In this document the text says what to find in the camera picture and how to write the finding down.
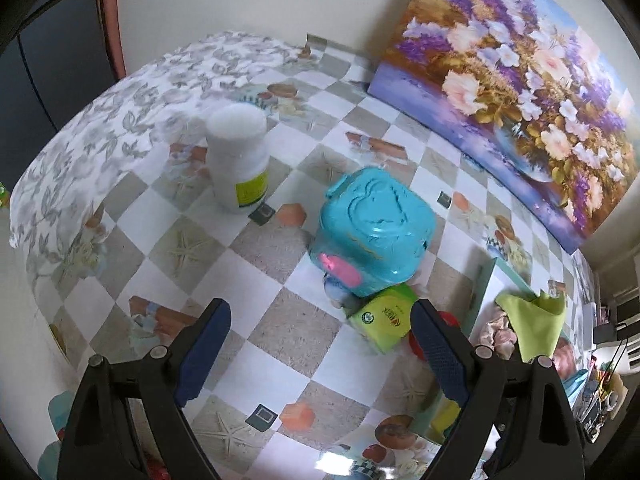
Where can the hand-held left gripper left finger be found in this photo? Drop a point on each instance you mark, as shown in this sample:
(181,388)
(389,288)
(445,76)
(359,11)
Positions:
(200,355)

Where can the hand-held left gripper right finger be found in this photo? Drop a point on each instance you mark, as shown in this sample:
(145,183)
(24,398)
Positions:
(440,355)

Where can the pink white knitted cloth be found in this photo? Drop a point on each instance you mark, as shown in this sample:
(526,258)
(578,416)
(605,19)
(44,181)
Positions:
(497,330)

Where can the white tray with teal rim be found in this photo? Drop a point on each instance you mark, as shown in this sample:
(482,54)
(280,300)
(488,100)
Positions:
(482,290)

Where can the yellow-green cloth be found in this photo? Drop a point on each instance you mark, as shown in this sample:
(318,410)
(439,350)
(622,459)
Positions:
(535,325)

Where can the blue face mask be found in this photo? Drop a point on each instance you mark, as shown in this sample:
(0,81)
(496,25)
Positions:
(575,382)

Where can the green tissue packet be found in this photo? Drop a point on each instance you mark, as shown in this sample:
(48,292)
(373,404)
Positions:
(385,317)

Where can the checked tablecloth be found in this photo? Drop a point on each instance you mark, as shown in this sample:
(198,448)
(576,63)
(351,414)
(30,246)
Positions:
(250,285)

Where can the teal plastic box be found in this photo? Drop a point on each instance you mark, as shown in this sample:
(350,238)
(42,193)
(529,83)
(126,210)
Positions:
(375,215)

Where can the pile of assorted clutter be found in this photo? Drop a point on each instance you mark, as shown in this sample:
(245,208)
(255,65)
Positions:
(615,360)

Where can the white bottle with green label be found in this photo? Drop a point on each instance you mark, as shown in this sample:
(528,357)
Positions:
(235,160)

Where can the grey leaf-print cloth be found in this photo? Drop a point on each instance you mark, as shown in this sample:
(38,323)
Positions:
(100,135)

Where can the flower painting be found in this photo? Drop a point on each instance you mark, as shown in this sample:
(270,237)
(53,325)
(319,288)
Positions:
(500,85)

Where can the dark cabinet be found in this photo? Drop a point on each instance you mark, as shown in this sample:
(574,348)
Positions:
(50,60)

